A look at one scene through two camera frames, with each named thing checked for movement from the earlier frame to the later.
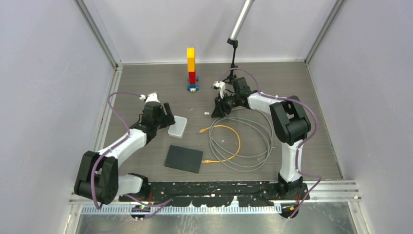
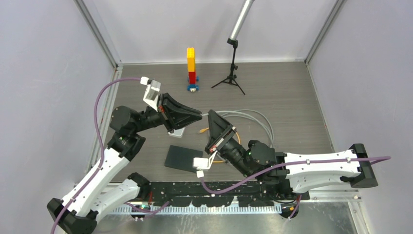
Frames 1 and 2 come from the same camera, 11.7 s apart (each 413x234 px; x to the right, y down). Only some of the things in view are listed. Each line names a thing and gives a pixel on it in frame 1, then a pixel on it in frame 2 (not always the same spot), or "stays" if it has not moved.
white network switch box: [178, 129] stays
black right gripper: [218, 112] to [221, 132]
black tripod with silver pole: [243, 10] stays
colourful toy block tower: [192, 78] stays
